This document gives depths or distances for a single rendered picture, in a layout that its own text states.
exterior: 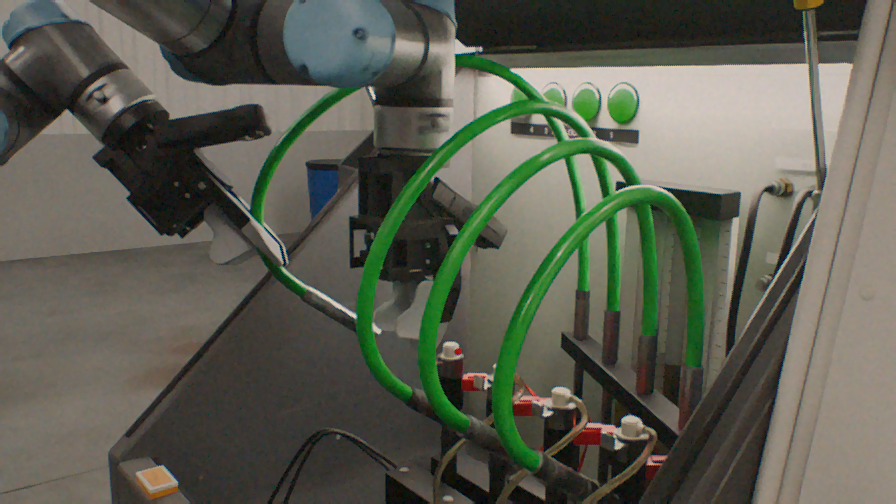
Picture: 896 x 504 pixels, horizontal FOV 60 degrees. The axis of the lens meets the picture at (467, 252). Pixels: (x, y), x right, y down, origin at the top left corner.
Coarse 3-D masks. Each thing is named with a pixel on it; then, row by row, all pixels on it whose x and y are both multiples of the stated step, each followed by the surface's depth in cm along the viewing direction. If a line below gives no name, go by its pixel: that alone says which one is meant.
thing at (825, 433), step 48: (864, 48) 53; (864, 96) 53; (864, 144) 53; (864, 192) 52; (816, 240) 54; (864, 240) 52; (816, 288) 54; (864, 288) 51; (816, 336) 54; (864, 336) 51; (816, 384) 53; (864, 384) 50; (768, 432) 55; (816, 432) 52; (864, 432) 50; (768, 480) 54; (816, 480) 52; (864, 480) 50
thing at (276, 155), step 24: (504, 72) 85; (336, 96) 81; (528, 96) 87; (312, 120) 80; (552, 120) 88; (288, 144) 80; (264, 168) 80; (576, 168) 90; (264, 192) 81; (576, 192) 90; (576, 216) 92; (264, 264) 82; (288, 288) 83
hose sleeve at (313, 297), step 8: (312, 288) 84; (304, 296) 84; (312, 296) 84; (320, 296) 84; (312, 304) 84; (320, 304) 84; (328, 304) 84; (336, 304) 85; (328, 312) 85; (336, 312) 85; (344, 312) 85; (352, 312) 86; (336, 320) 85; (344, 320) 85; (352, 320) 86; (352, 328) 86
